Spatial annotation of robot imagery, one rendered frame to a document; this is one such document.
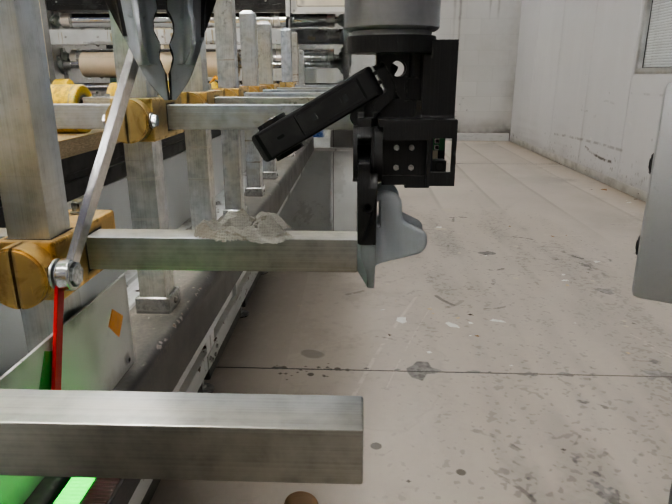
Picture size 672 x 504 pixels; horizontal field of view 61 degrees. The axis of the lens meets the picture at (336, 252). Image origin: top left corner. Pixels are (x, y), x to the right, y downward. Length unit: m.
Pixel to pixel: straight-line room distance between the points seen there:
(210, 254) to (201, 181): 0.48
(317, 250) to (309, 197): 2.70
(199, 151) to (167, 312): 0.31
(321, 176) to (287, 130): 2.69
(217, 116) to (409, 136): 0.34
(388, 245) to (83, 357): 0.28
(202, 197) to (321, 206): 2.24
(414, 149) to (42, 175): 0.29
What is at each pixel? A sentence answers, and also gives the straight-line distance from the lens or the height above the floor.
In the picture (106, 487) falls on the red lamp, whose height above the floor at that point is 0.70.
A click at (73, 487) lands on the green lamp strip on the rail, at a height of 0.70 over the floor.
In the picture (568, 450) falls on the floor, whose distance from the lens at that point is 1.81.
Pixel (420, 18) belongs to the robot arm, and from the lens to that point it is 0.46.
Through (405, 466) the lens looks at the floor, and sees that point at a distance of 1.64.
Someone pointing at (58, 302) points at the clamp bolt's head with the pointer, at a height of 0.83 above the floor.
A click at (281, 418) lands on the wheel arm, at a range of 0.28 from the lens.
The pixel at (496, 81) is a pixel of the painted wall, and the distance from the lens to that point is 9.51.
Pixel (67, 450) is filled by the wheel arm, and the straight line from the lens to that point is 0.31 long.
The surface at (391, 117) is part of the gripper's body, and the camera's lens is 0.48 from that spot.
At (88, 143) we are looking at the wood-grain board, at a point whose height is 0.89.
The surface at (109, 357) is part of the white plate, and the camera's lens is 0.61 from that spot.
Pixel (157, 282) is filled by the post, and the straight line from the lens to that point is 0.77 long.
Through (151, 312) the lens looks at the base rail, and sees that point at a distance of 0.78.
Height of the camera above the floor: 1.00
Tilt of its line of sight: 17 degrees down
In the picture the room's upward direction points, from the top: straight up
